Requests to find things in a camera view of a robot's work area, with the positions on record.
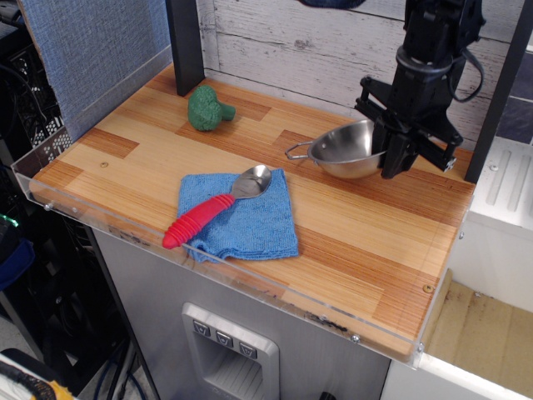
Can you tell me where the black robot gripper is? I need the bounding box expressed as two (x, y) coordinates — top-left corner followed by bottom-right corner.
(354, 74), (464, 180)

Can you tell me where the stainless steel bowl with handles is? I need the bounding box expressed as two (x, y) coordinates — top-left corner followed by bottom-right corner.
(285, 120), (386, 179)

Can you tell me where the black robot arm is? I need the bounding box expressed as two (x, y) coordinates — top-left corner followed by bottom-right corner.
(355, 1), (486, 179)

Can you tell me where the clear acrylic table guard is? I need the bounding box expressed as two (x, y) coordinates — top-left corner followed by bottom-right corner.
(12, 67), (474, 367)

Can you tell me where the blue folded microfiber cloth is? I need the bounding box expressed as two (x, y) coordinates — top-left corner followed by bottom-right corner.
(188, 169), (299, 263)

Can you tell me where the green toy broccoli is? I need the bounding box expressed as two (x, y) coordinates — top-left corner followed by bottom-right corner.
(187, 85), (236, 132)

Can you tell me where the white toy sink unit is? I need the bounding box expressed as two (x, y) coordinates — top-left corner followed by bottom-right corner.
(382, 137), (532, 399)

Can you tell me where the stainless steel toy cabinet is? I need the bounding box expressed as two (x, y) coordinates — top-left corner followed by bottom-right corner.
(96, 232), (390, 399)

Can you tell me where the silver dispenser panel with buttons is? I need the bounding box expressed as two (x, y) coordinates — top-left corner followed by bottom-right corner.
(182, 302), (281, 399)

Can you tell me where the blue fabric divider panel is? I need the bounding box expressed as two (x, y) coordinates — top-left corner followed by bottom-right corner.
(19, 0), (172, 141)

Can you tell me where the black storage crate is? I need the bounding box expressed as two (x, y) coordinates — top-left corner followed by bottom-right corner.
(1, 44), (64, 163)

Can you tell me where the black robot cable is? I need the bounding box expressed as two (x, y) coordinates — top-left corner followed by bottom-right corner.
(447, 45), (486, 104)

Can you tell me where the black post right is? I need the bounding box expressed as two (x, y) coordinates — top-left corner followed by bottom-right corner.
(464, 0), (532, 183)

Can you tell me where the black post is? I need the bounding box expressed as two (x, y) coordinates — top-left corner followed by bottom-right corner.
(464, 0), (532, 183)
(165, 0), (205, 97)

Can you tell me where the red handled metal spoon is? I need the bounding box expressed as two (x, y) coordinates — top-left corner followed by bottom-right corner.
(162, 165), (271, 249)

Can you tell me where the black post left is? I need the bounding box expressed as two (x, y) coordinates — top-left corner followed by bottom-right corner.
(165, 0), (205, 97)

